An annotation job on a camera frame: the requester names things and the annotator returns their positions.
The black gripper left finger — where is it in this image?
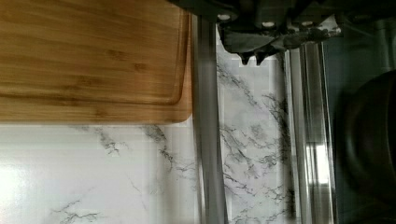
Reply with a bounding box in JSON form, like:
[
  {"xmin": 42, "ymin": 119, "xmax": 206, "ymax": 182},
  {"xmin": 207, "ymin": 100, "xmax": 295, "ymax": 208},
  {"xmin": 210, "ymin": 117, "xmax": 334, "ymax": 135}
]
[{"xmin": 218, "ymin": 24, "xmax": 276, "ymax": 65}]

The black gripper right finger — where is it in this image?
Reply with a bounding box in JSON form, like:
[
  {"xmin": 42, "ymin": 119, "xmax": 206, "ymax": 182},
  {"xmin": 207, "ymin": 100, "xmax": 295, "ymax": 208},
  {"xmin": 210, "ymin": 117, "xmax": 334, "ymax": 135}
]
[{"xmin": 254, "ymin": 26, "xmax": 341, "ymax": 65}]

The bamboo cutting board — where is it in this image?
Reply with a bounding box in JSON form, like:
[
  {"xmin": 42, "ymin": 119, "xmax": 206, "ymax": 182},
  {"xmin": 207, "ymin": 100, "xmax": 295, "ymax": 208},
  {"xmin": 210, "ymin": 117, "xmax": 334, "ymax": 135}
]
[{"xmin": 0, "ymin": 0, "xmax": 192, "ymax": 124}]

